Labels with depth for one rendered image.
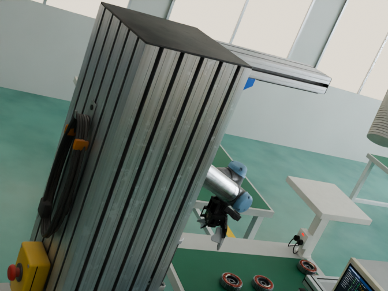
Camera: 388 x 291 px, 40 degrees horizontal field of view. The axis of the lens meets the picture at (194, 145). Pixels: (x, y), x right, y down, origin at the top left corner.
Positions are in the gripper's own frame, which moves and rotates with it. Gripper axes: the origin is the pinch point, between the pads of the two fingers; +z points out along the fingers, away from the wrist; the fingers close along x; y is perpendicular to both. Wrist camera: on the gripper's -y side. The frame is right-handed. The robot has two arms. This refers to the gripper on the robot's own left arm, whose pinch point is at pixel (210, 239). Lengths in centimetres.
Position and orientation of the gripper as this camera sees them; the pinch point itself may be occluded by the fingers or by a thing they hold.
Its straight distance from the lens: 219.5
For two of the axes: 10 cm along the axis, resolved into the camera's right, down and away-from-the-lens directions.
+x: 4.6, 4.9, -7.4
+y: -8.2, -1.0, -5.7
